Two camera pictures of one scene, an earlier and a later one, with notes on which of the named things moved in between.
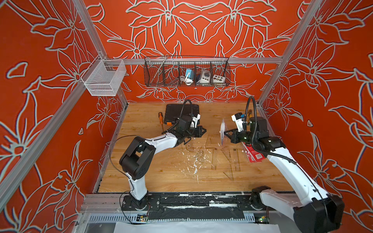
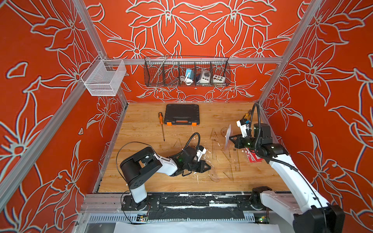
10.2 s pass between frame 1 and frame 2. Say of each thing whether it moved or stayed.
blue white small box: stayed
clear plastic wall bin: stayed
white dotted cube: stayed
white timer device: stayed
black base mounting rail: stayed
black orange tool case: stayed
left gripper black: moved
